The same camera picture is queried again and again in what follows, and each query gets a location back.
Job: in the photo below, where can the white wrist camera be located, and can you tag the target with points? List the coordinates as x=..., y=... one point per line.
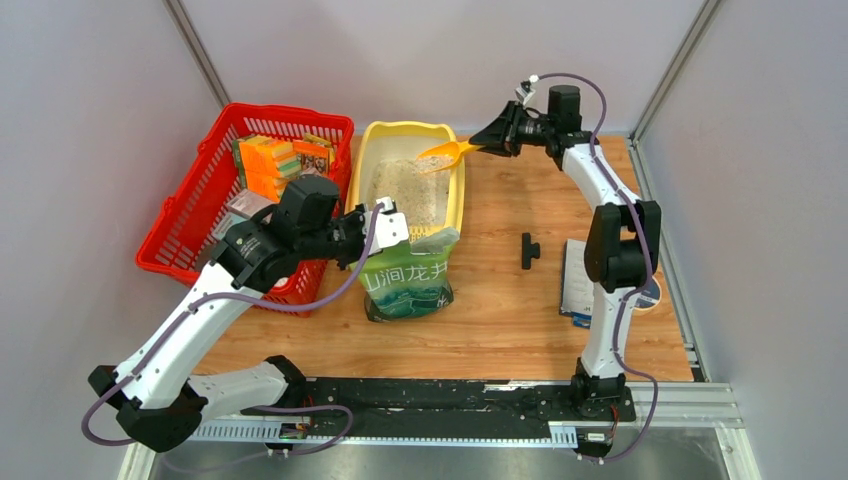
x=525, y=90
x=385, y=227

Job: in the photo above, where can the yellow litter box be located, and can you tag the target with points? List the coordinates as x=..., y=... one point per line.
x=387, y=165

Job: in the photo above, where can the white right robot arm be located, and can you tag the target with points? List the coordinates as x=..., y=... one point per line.
x=621, y=252

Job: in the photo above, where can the masking tape roll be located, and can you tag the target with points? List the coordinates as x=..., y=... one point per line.
x=650, y=296

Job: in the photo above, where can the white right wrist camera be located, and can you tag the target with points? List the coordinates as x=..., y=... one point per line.
x=525, y=90

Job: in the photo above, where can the orange sponge pack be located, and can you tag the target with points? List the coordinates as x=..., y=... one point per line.
x=266, y=164

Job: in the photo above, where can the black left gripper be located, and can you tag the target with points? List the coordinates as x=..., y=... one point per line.
x=356, y=217

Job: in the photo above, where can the yellow litter scoop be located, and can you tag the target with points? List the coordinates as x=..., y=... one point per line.
x=454, y=150

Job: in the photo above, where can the green cat litter bag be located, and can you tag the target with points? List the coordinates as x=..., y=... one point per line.
x=409, y=280

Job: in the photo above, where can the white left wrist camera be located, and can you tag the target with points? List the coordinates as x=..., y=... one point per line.
x=385, y=227

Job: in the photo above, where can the black bag sealing clip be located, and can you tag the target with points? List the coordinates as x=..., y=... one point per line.
x=530, y=251

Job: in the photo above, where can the orange patterned snack box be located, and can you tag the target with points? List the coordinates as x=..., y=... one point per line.
x=315, y=155

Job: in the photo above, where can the pink teal small box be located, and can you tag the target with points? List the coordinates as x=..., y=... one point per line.
x=239, y=209

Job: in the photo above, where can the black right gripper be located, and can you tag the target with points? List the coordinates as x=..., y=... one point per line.
x=500, y=137

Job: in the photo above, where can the red plastic basket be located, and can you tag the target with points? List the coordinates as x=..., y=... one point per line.
x=184, y=227

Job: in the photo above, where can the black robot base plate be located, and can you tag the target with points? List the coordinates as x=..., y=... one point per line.
x=450, y=409

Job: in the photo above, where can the blue razor package box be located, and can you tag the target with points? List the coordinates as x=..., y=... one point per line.
x=576, y=293

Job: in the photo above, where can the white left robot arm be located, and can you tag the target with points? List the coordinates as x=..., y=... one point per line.
x=158, y=398

